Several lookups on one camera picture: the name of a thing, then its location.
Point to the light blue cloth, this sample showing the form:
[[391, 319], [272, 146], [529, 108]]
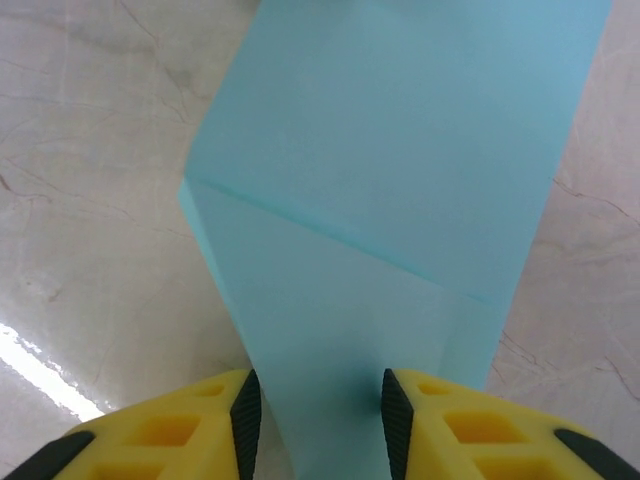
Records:
[[375, 175]]

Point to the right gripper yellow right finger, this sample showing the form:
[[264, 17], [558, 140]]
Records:
[[480, 430]]

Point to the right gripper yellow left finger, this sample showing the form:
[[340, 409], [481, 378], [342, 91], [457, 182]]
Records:
[[165, 435]]

